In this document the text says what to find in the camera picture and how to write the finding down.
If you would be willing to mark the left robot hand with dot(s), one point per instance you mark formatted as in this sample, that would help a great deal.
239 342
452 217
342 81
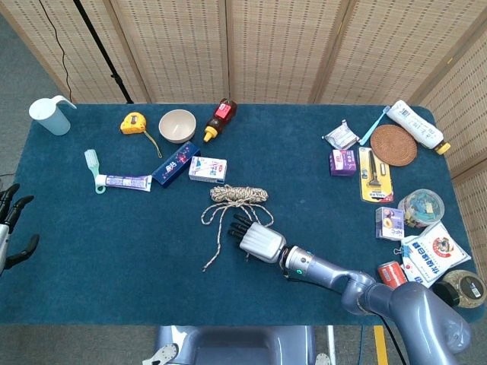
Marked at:
7 213

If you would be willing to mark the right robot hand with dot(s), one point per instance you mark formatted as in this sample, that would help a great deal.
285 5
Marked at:
264 243

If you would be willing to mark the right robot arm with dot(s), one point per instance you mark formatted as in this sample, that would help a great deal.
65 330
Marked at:
418 311

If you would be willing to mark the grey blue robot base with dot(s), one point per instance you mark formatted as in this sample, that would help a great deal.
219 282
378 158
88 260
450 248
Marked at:
236 346

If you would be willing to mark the white blue carton box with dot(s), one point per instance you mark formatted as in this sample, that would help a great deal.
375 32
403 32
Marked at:
207 169

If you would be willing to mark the green white brush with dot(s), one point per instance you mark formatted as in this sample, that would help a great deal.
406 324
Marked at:
91 159

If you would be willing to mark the light blue plastic pitcher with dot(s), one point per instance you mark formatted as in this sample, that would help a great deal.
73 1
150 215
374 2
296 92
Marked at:
53 121

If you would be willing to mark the purple small box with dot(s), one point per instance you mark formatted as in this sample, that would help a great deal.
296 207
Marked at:
343 162

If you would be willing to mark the dark blue toothpaste box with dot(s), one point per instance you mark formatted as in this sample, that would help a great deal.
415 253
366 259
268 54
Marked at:
175 165

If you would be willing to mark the blue carpet table cover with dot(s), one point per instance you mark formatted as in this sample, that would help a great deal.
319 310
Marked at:
114 266

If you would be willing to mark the white purple toothpaste tube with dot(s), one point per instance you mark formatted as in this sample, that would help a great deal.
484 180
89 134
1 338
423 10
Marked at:
125 181

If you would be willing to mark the purple juice carton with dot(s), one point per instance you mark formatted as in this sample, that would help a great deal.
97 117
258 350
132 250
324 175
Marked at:
389 224

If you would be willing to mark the razor in yellow pack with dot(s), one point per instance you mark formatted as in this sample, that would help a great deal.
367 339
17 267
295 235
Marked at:
376 178

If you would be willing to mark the red drink can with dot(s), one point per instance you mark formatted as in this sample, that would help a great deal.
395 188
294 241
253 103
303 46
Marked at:
391 274

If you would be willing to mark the silver snack packet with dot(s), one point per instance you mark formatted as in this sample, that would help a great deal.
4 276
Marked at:
341 136

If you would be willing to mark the honey bottle yellow cap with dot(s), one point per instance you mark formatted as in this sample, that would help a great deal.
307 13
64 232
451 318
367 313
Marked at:
220 114

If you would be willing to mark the blue binder clip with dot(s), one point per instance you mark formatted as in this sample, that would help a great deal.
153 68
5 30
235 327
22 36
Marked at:
406 250

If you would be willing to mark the beige bowl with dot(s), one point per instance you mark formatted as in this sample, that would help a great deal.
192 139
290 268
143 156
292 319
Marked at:
177 127

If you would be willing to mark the yellow tape measure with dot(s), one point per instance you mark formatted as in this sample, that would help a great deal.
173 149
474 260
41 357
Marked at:
133 123

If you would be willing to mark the yellow floor tape strip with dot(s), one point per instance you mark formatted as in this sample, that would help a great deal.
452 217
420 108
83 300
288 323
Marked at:
381 346

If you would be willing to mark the light blue toothbrush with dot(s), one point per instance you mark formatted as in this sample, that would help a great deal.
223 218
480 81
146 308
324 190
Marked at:
373 127

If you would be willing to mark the clear tub of clips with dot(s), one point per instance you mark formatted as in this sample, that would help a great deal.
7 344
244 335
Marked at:
422 207

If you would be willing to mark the round woven coaster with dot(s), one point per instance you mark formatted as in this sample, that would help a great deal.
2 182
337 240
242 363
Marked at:
393 145

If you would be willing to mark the white blue printed bag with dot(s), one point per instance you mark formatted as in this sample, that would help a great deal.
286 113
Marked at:
433 254

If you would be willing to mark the black tripod stand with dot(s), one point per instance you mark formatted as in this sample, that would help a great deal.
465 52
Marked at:
100 49

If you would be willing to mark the white bottle yellow cap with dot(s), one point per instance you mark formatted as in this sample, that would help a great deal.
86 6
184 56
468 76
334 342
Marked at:
414 121

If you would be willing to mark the glass jar black lid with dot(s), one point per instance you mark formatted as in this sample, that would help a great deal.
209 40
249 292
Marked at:
466 289

